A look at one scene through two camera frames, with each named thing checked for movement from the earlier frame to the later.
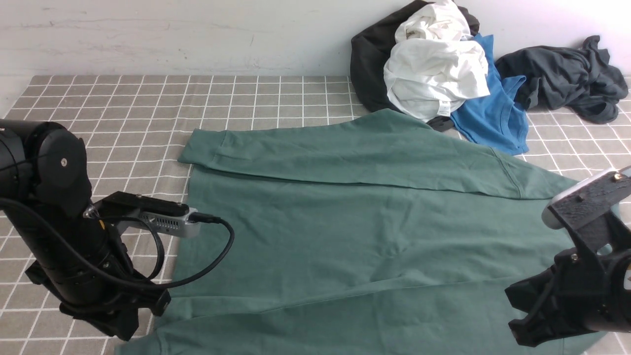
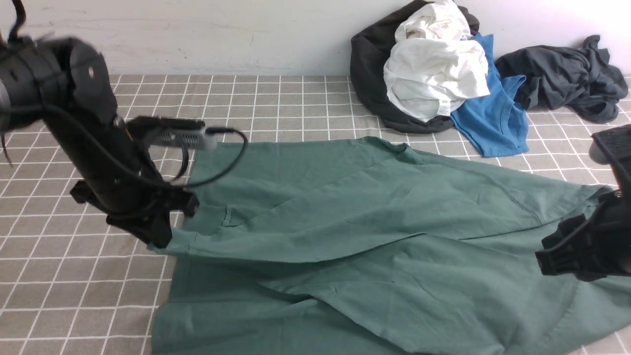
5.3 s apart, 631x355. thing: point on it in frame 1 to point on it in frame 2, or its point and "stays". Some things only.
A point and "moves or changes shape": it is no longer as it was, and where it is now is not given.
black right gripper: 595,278 to 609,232
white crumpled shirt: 434,64 stays
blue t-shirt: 495,121 stays
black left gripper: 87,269 to 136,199
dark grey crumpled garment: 580,79 stays
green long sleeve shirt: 388,234 moves or changes shape
